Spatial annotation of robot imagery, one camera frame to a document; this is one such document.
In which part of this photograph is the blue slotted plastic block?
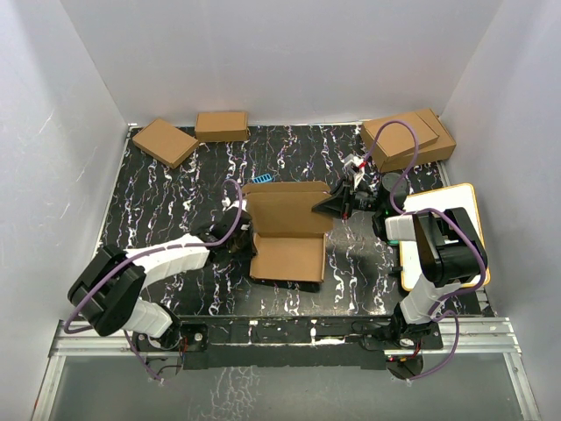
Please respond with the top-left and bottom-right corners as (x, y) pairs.
(252, 173), (274, 184)

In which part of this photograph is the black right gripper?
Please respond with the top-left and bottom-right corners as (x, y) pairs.
(313, 175), (386, 220)

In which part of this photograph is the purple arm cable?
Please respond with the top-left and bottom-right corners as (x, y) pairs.
(361, 119), (488, 379)
(63, 178), (246, 383)

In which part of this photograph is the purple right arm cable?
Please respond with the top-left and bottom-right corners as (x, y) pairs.
(361, 119), (488, 379)

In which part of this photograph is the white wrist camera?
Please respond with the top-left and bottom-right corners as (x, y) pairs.
(344, 153), (366, 189)
(222, 197), (237, 211)

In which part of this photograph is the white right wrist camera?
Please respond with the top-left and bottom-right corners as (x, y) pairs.
(344, 153), (366, 189)

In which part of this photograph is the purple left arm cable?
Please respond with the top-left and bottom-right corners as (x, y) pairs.
(63, 178), (246, 383)

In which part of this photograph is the aluminium frame rail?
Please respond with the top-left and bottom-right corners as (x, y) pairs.
(437, 318), (541, 421)

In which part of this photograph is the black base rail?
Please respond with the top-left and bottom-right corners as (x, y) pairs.
(133, 316), (444, 370)

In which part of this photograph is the large cardboard box bottom right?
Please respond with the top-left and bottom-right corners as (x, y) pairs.
(381, 108), (456, 173)

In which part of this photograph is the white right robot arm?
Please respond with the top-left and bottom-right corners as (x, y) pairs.
(312, 173), (487, 348)

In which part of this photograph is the small cardboard box top right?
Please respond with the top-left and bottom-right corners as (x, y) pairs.
(360, 111), (438, 164)

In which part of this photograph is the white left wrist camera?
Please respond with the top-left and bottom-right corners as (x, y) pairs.
(222, 197), (237, 211)

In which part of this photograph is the white board with yellow rim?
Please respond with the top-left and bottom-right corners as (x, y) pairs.
(398, 182), (491, 292)

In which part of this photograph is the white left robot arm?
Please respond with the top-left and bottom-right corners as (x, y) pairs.
(67, 207), (253, 350)

